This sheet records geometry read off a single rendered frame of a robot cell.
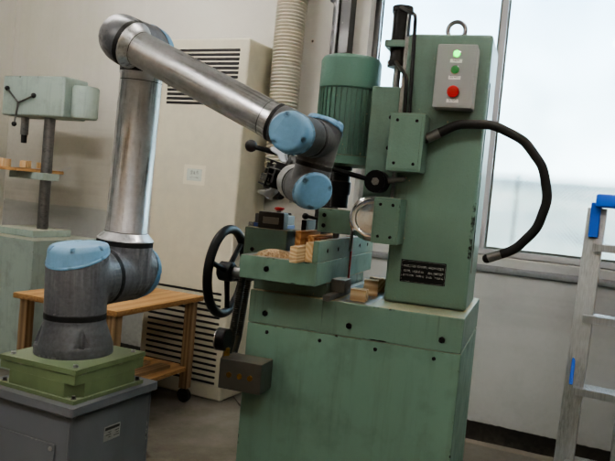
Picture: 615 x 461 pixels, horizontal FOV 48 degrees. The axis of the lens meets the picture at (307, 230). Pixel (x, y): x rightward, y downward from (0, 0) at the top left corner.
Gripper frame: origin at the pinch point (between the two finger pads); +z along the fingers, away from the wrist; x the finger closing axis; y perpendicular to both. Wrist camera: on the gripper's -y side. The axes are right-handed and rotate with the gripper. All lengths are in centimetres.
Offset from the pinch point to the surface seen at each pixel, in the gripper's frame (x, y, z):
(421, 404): 44, -39, -46
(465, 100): -32, -31, -33
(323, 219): 9.1, -16.8, -3.0
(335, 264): 18.9, -18.0, -17.3
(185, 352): 104, -27, 129
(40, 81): 1, 67, 224
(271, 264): 21.8, 1.8, -22.3
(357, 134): -16.7, -17.2, -7.0
